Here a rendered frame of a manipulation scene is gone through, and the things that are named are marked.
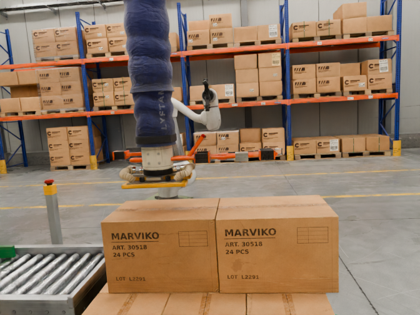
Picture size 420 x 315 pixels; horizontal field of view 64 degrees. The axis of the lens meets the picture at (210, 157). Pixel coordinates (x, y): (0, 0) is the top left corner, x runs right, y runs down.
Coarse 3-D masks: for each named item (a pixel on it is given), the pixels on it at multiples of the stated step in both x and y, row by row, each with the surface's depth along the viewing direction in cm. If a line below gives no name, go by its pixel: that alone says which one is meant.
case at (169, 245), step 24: (120, 216) 181; (144, 216) 179; (168, 216) 176; (192, 216) 174; (120, 240) 175; (144, 240) 173; (168, 240) 172; (192, 240) 171; (216, 240) 173; (120, 264) 177; (144, 264) 175; (168, 264) 174; (192, 264) 173; (216, 264) 172; (120, 288) 179; (144, 288) 177; (168, 288) 176; (192, 288) 175; (216, 288) 174
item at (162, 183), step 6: (144, 180) 178; (156, 180) 180; (162, 180) 179; (168, 180) 176; (174, 180) 177; (186, 180) 178; (126, 186) 174; (132, 186) 174; (138, 186) 174; (144, 186) 173; (150, 186) 173; (156, 186) 173; (162, 186) 173; (168, 186) 172; (174, 186) 172; (180, 186) 172
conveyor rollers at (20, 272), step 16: (16, 256) 236; (48, 256) 231; (64, 256) 232; (96, 256) 226; (0, 272) 210; (16, 272) 210; (32, 272) 211; (48, 272) 212; (80, 272) 204; (0, 288) 195; (16, 288) 196; (64, 288) 187
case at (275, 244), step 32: (224, 224) 167; (256, 224) 166; (288, 224) 164; (320, 224) 163; (224, 256) 170; (256, 256) 168; (288, 256) 167; (320, 256) 165; (224, 288) 172; (256, 288) 171; (288, 288) 169; (320, 288) 168
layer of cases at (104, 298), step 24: (96, 312) 163; (120, 312) 162; (144, 312) 160; (168, 312) 159; (192, 312) 158; (216, 312) 157; (240, 312) 156; (264, 312) 155; (288, 312) 154; (312, 312) 153
